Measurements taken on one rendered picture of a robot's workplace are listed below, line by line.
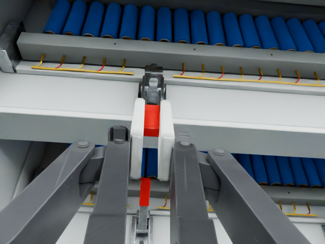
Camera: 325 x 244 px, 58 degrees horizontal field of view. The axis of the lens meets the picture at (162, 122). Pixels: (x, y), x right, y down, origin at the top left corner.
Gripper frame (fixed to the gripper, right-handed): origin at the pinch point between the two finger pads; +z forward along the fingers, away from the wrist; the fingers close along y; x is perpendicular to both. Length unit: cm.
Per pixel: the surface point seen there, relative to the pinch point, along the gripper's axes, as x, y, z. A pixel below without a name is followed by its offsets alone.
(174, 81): 1.2, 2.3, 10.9
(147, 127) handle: 0.2, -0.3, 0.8
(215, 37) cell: 5.5, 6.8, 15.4
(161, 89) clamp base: 1.2, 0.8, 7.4
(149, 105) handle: 0.8, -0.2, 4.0
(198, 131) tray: -2.7, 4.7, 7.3
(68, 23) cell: 5.6, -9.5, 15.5
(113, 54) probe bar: 3.2, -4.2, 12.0
